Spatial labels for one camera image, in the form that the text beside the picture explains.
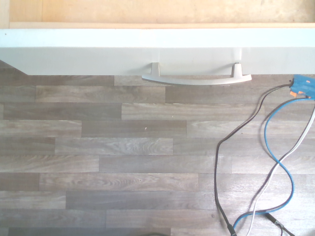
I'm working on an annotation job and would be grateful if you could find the grey curved drawer handle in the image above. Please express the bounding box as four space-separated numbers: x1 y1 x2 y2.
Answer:
141 62 252 86

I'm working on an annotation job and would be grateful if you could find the blue cable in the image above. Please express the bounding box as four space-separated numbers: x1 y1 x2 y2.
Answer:
232 96 315 229

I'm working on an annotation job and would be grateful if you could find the white drawer with wooden interior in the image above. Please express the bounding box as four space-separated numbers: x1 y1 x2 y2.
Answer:
0 0 315 76

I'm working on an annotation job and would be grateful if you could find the black cable with connector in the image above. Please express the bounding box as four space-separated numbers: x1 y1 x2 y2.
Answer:
264 212 296 236

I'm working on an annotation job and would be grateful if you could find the white cable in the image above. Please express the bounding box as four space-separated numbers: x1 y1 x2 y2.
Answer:
246 118 314 236

